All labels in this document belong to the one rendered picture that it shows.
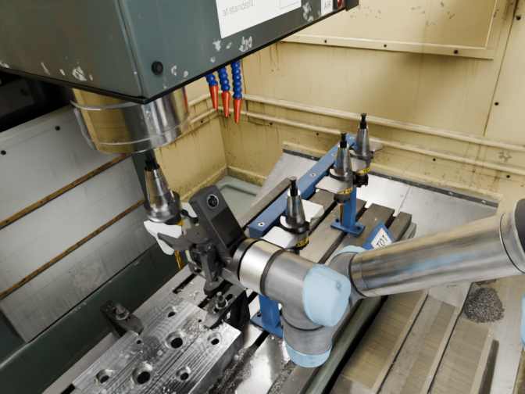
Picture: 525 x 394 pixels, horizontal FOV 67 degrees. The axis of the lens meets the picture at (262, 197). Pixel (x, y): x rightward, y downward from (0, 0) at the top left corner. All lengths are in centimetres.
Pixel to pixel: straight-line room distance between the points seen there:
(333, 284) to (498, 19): 100
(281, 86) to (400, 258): 123
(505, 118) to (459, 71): 20
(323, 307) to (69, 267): 83
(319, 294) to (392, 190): 113
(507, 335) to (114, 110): 126
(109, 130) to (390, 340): 95
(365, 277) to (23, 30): 55
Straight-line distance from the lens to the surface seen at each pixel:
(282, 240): 81
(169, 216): 70
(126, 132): 56
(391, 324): 127
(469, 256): 56
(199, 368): 92
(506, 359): 140
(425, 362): 123
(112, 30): 37
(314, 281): 55
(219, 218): 61
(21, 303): 120
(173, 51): 40
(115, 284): 136
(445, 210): 158
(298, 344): 64
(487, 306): 152
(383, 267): 63
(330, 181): 97
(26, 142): 104
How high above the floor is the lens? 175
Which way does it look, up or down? 35 degrees down
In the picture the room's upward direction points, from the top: 6 degrees counter-clockwise
